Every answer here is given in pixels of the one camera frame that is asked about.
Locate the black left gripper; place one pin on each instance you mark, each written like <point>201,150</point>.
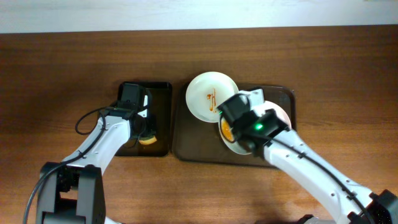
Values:
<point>150,125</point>

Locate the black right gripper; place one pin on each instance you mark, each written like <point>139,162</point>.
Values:
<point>232,125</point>

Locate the yellow sponge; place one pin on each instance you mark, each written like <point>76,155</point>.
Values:
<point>147,141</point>

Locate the cream plate with ketchup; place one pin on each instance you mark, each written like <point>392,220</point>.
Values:
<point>206,92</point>

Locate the pink plate with ketchup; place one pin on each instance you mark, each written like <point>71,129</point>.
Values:
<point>281,114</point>

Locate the white plate with ketchup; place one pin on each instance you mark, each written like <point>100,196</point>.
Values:
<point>228,139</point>

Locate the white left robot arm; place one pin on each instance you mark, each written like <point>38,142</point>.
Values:
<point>71,191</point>

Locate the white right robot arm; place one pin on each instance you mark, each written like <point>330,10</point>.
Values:
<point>344,199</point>

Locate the small black tray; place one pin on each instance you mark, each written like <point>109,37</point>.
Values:
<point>161,107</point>

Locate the large brown serving tray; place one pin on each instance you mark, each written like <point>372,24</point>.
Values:
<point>197,141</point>

